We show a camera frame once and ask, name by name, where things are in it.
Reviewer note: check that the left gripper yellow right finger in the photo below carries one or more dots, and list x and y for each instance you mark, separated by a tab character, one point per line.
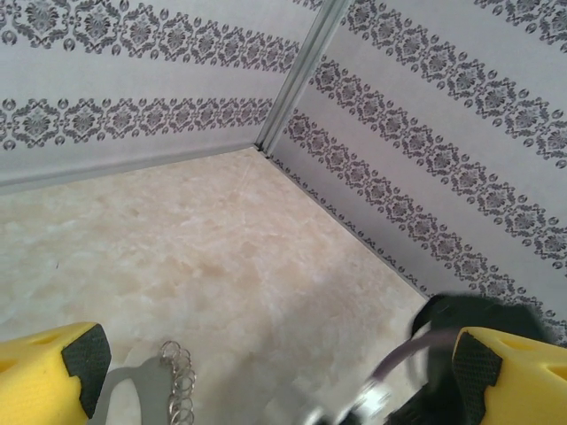
531	385

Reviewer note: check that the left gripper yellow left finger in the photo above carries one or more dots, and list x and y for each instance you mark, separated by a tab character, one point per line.
31	380

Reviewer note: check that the right wrist camera box silver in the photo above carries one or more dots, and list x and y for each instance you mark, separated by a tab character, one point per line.
354	403

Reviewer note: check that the aluminium wall base strip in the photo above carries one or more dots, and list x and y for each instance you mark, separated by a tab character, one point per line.
133	167

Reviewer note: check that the aluminium frame post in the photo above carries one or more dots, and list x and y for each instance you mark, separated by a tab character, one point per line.
301	75

